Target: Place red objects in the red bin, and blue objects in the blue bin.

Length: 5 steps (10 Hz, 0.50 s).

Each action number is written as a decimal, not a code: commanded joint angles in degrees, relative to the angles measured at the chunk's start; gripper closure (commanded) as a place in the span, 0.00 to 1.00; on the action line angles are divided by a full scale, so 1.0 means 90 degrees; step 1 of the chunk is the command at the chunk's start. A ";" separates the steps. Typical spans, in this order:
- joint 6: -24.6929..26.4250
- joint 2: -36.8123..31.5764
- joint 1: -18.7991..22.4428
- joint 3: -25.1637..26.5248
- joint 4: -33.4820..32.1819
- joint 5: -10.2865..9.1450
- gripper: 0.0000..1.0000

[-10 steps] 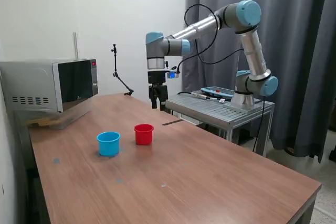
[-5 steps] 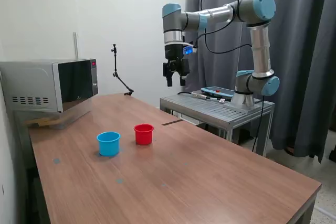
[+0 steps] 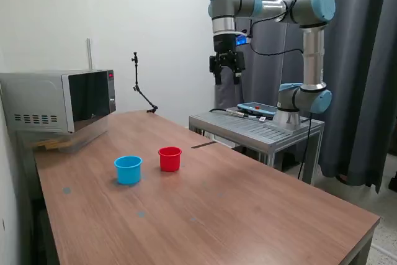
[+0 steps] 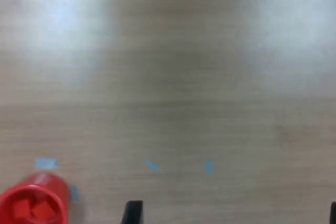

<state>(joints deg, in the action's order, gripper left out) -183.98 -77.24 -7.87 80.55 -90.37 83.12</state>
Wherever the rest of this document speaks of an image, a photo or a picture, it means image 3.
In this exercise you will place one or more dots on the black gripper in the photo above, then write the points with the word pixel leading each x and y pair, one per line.
pixel 224 44

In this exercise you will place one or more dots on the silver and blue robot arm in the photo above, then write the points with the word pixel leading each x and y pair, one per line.
pixel 313 54

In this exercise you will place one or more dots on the red plastic bin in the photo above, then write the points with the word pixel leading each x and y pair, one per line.
pixel 170 162

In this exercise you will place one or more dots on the blue plastic bin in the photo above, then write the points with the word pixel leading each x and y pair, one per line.
pixel 127 173

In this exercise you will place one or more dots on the robot teach pendant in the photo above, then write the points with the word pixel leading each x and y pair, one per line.
pixel 257 108

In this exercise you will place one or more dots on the small white QR tag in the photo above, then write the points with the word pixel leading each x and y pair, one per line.
pixel 263 119

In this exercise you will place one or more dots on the dark thin flat strip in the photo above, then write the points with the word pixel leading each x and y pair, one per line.
pixel 203 145

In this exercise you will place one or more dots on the grey curtain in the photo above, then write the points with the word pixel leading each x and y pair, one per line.
pixel 356 60

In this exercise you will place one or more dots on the grey round table sticker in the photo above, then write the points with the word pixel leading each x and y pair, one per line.
pixel 66 190
pixel 220 194
pixel 193 219
pixel 141 214

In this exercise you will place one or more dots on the dark shoe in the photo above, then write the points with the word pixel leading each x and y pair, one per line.
pixel 342 179

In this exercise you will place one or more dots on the silver microwave oven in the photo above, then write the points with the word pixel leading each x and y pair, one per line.
pixel 37 97

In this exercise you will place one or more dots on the dark floor object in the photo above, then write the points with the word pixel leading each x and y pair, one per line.
pixel 393 182

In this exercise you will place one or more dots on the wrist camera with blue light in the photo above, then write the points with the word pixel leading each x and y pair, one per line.
pixel 242 40

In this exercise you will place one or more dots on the white wall pole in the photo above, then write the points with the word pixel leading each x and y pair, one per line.
pixel 90 54

